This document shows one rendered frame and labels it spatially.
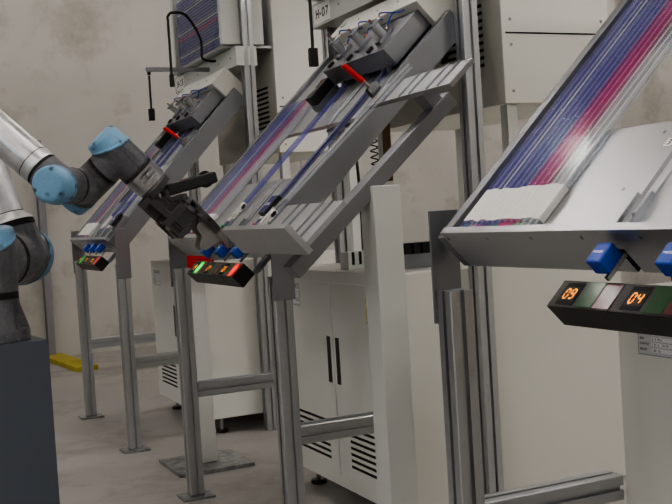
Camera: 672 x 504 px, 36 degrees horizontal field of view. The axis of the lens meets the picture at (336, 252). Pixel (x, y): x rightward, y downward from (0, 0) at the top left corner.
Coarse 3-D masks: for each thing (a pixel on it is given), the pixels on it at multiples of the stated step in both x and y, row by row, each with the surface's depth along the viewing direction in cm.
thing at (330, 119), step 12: (312, 84) 294; (360, 84) 252; (300, 96) 294; (348, 96) 253; (360, 96) 245; (336, 108) 254; (348, 108) 245; (360, 108) 237; (324, 120) 254; (336, 120) 245; (300, 132) 264
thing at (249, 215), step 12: (276, 180) 246; (288, 180) 238; (240, 192) 265; (264, 192) 247; (276, 192) 238; (252, 204) 247; (264, 204) 239; (228, 216) 256; (240, 216) 247; (252, 216) 238
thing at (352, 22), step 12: (396, 0) 251; (408, 0) 242; (420, 0) 236; (432, 0) 237; (444, 0) 239; (372, 12) 262; (408, 12) 242; (420, 12) 238; (432, 12) 237; (348, 24) 274; (360, 24) 262; (432, 24) 239; (336, 36) 276
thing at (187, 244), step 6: (186, 234) 265; (192, 234) 260; (174, 240) 275; (180, 240) 270; (186, 240) 265; (192, 240) 260; (228, 240) 235; (180, 246) 277; (186, 246) 272; (192, 246) 266; (216, 246) 248; (186, 252) 278; (192, 252) 273; (198, 252) 268; (228, 252) 245
